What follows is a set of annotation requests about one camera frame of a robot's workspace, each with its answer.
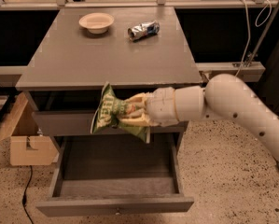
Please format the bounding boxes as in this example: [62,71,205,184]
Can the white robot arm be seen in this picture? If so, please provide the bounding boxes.
[121,74,279,163]

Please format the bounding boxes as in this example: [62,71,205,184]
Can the cardboard box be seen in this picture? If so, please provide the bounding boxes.
[0,92,59,166]

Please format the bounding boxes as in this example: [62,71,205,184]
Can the black floor cable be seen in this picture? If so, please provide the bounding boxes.
[21,165,35,224]

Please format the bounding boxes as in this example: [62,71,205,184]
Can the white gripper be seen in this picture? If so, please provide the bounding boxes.
[119,87,178,127]

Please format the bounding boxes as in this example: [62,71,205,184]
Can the grey wooden drawer cabinet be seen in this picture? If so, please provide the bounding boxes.
[16,7,201,217]

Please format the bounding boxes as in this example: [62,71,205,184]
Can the closed grey middle drawer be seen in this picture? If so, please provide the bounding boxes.
[32,110,188,136]

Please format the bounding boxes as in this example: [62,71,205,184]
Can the white hanging cable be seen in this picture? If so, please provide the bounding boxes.
[234,0,273,77]

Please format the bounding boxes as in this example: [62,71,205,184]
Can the grey metal rail frame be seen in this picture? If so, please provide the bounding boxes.
[0,0,279,91]

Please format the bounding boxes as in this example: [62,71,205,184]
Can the open grey lower drawer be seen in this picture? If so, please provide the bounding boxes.
[36,133,194,217]

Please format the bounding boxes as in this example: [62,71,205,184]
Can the slanted metal rod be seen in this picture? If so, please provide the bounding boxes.
[243,0,279,68]

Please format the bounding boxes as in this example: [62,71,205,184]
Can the green jalapeno chip bag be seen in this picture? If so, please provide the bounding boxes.
[91,83,151,144]

